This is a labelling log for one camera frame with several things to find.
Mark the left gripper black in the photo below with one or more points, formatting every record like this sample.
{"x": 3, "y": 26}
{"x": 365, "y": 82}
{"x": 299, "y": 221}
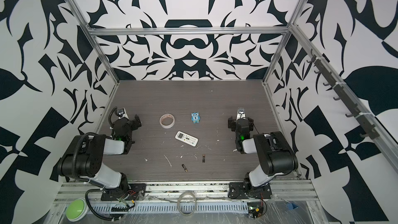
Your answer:
{"x": 133, "y": 124}

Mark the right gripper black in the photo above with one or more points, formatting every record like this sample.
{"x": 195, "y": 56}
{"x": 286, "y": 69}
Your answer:
{"x": 233, "y": 124}

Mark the white remote control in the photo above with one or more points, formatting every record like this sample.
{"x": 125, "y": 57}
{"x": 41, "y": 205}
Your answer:
{"x": 186, "y": 138}

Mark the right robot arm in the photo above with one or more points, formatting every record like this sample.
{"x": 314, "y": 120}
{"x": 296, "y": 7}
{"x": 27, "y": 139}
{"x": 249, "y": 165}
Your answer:
{"x": 276, "y": 157}

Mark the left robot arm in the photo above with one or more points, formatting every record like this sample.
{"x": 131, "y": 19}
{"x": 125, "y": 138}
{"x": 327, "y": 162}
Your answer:
{"x": 83, "y": 160}

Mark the roll of clear tape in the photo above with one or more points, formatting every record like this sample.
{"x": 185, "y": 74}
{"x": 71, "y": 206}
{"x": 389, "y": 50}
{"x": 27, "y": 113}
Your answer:
{"x": 167, "y": 121}

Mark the blue owl toy block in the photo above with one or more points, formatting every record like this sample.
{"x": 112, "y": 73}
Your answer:
{"x": 195, "y": 118}

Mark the small electronics board green LED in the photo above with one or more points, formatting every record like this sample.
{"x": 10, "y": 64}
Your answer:
{"x": 258, "y": 211}

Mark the blue tape piece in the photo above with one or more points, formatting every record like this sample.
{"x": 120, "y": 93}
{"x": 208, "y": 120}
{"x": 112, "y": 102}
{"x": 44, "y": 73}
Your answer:
{"x": 291, "y": 206}

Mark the green push button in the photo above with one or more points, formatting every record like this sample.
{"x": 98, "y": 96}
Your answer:
{"x": 77, "y": 210}

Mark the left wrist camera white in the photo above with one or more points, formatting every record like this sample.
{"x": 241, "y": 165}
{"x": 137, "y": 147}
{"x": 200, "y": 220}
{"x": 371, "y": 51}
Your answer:
{"x": 121, "y": 113}

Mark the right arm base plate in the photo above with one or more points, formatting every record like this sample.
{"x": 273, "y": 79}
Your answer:
{"x": 240, "y": 191}

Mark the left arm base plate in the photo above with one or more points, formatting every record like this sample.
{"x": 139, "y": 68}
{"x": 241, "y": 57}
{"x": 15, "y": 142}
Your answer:
{"x": 131, "y": 192}

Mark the white slotted cable duct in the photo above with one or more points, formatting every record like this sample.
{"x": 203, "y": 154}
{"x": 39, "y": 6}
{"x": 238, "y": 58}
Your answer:
{"x": 171, "y": 208}

